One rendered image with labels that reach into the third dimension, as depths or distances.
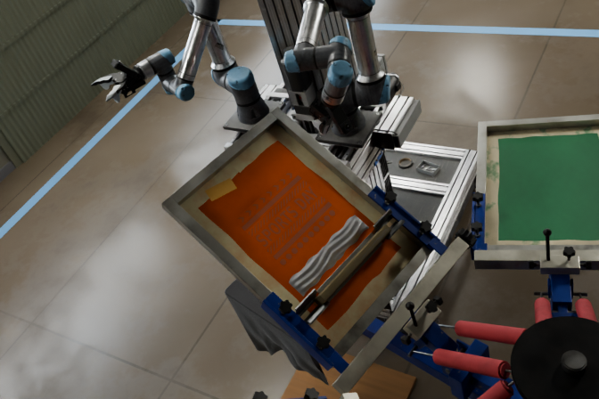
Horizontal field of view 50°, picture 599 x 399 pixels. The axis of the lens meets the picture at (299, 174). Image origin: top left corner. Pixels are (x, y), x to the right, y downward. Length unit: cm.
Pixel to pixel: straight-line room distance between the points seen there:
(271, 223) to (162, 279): 210
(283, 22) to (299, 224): 92
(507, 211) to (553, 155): 38
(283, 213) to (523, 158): 115
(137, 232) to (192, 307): 91
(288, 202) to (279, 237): 14
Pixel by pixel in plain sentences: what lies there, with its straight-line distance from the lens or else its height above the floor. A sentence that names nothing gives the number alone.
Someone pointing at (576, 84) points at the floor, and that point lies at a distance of 497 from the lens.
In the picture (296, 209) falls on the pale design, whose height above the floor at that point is 135.
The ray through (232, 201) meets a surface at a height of 145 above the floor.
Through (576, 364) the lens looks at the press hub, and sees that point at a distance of 183.
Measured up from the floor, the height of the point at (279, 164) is 144.
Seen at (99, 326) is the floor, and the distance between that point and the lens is 428.
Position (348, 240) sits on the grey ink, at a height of 125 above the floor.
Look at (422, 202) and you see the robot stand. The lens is 384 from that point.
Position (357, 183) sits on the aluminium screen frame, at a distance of 236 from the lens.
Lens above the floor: 290
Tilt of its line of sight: 39 degrees down
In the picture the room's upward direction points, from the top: 19 degrees counter-clockwise
